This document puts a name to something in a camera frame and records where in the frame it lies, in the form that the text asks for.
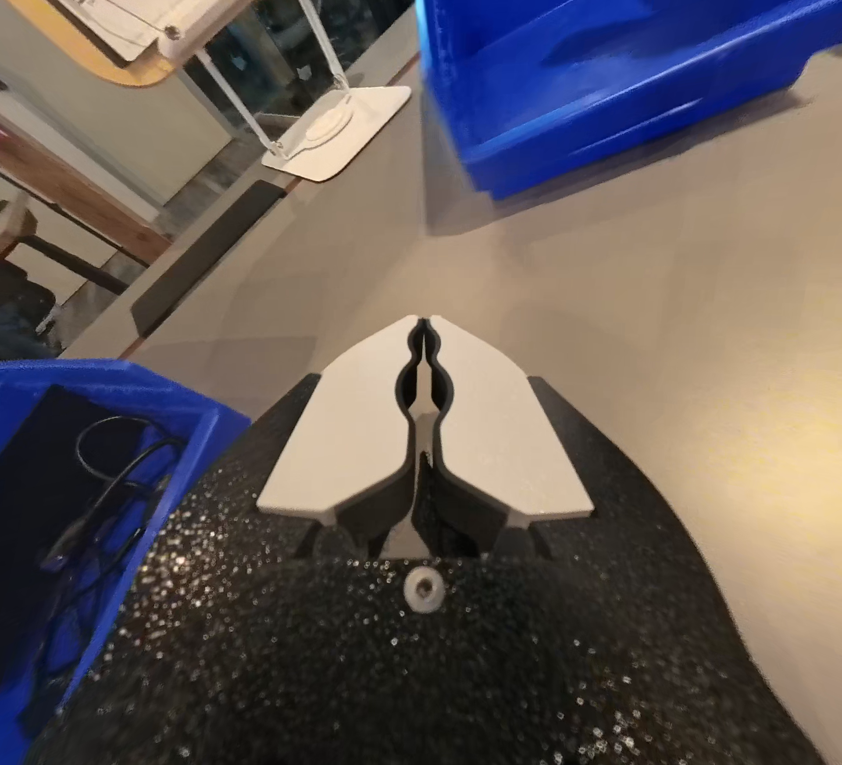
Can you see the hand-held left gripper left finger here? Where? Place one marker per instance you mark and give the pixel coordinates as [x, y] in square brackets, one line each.
[342, 436]

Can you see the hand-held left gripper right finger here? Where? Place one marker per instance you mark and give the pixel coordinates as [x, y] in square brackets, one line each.
[506, 443]

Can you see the blue plastic bin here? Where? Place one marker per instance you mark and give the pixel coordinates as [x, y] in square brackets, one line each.
[191, 449]
[658, 120]

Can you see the white document stand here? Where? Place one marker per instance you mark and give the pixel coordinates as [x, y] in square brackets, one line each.
[358, 124]

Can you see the black metal bar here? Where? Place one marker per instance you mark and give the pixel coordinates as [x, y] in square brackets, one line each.
[72, 262]

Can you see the brown wooden beam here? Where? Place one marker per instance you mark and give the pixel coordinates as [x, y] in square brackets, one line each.
[79, 196]

